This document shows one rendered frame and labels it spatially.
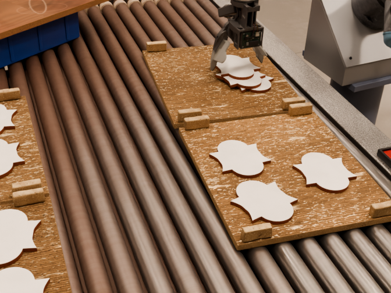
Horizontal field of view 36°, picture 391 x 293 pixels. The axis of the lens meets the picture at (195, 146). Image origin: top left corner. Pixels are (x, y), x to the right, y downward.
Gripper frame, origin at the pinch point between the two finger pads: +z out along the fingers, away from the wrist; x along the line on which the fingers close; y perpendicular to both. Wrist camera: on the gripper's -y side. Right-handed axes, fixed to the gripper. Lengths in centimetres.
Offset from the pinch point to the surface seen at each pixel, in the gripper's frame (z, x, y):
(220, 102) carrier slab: 2.6, -9.8, 12.5
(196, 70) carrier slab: 2.6, -9.2, -5.5
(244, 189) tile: 2, -20, 48
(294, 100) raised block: 0.0, 6.0, 21.9
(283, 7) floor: 96, 166, -250
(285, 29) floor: 96, 146, -212
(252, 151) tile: 1.7, -12.6, 36.1
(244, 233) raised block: 0, -27, 61
